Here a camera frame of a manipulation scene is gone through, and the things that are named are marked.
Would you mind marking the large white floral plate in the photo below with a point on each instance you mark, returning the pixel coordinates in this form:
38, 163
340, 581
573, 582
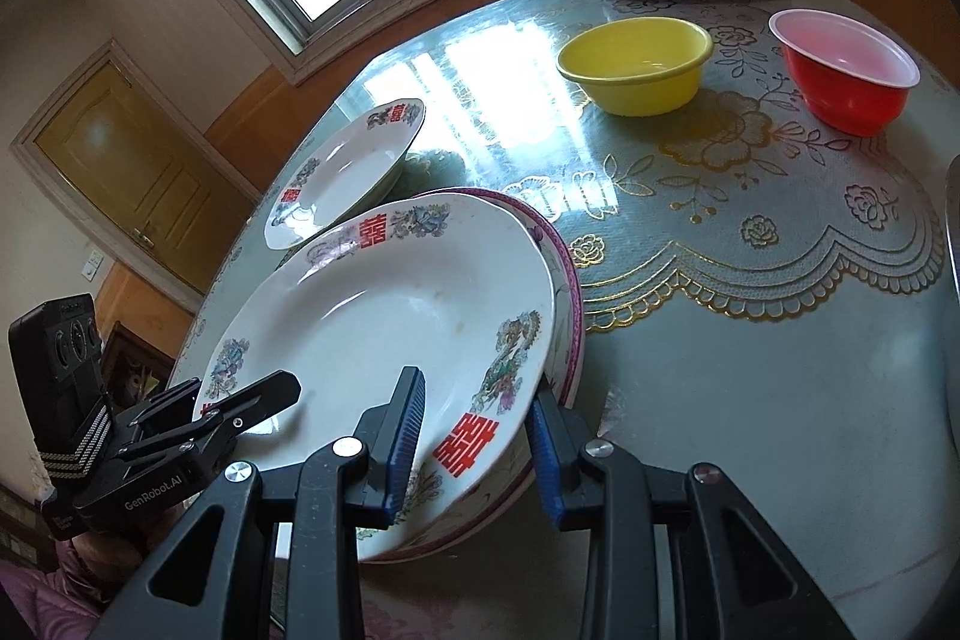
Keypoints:
375, 325

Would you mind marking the dark carved wooden cabinet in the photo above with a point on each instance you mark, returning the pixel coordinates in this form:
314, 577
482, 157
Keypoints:
135, 362

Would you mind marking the person's left forearm pink sleeve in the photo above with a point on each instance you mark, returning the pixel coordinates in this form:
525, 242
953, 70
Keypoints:
45, 602

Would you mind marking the person's left hand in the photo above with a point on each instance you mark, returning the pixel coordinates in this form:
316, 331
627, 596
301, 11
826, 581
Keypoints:
109, 557

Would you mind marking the gold lace table mat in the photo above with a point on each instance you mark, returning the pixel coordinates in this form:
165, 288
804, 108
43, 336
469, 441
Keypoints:
750, 183

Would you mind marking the yellow bowl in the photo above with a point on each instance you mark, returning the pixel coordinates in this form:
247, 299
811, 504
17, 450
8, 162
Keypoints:
637, 78

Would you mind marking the wooden door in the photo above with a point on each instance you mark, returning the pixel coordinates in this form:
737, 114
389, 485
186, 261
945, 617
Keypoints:
127, 160

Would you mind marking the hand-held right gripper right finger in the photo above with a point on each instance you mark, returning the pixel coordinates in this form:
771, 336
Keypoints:
543, 452

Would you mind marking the red plastic bowl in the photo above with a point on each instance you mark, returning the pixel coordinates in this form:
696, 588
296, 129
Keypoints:
847, 93

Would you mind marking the pink-rimmed white plate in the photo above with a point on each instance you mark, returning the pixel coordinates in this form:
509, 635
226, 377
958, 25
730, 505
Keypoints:
568, 310

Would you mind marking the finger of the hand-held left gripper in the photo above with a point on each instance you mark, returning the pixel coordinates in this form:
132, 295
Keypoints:
161, 406
259, 394

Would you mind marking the small white floral plate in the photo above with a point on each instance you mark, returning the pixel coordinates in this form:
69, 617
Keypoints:
337, 175

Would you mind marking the white light switch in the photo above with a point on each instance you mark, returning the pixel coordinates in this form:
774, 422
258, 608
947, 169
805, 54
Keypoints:
93, 265

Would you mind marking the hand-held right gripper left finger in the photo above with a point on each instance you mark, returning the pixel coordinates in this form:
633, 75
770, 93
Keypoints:
406, 437

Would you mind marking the pale green floral tablecloth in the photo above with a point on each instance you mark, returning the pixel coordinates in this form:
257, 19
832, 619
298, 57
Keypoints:
750, 400

